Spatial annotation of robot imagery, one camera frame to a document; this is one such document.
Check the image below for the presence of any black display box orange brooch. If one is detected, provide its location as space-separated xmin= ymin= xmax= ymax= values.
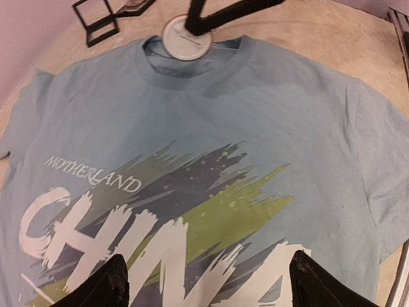
xmin=72 ymin=0 xmax=120 ymax=48

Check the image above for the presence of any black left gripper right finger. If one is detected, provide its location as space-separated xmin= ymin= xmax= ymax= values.
xmin=289 ymin=250 xmax=376 ymax=307

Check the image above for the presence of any round orange button brooch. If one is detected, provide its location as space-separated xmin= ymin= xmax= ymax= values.
xmin=162 ymin=15 xmax=213 ymax=61

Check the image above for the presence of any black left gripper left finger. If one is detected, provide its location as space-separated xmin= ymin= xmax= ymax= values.
xmin=52 ymin=254 xmax=130 ymax=307

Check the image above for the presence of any light blue printed t-shirt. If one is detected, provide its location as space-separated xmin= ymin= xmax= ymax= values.
xmin=1 ymin=36 xmax=408 ymax=306

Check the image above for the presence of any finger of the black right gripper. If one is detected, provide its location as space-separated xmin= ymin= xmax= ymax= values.
xmin=182 ymin=0 xmax=247 ymax=36
xmin=197 ymin=0 xmax=284 ymax=35

